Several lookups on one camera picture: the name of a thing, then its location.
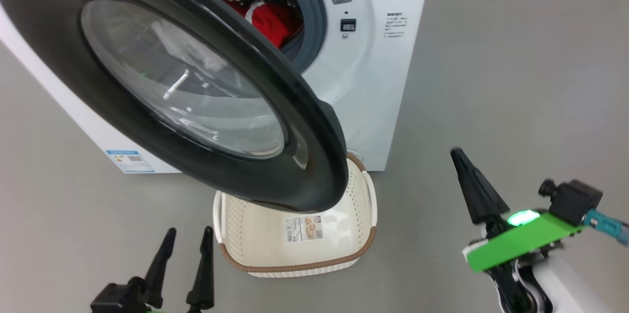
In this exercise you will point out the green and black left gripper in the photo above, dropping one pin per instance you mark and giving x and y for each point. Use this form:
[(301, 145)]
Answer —
[(118, 299)]

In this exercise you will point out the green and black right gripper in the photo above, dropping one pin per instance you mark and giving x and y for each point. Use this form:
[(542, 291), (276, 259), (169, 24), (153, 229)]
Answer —
[(521, 241)]

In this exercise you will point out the black door latch socket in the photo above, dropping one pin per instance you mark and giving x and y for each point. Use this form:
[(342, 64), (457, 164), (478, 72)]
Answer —
[(348, 25)]

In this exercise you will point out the blue and white energy label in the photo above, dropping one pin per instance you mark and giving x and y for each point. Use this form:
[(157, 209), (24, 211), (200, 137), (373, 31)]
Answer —
[(130, 161)]

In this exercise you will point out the white front-load washing machine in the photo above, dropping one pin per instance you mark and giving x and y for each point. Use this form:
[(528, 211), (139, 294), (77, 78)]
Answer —
[(388, 82)]

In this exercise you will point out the cream basket with brown rim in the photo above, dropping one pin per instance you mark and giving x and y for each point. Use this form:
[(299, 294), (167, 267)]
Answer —
[(275, 249)]

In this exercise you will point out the dark grey round washer door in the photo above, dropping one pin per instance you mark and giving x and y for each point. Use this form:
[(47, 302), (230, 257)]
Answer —
[(295, 121)]

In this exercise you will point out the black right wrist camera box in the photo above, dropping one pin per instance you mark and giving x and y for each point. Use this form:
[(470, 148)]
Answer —
[(572, 202)]

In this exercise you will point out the paper basket label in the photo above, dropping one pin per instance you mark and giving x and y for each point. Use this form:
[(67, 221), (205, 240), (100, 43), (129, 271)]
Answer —
[(303, 228)]

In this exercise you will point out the red and white garment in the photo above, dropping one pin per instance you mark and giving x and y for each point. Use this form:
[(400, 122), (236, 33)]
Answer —
[(270, 20)]

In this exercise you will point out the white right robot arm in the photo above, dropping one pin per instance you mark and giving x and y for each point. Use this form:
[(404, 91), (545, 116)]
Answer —
[(565, 288)]

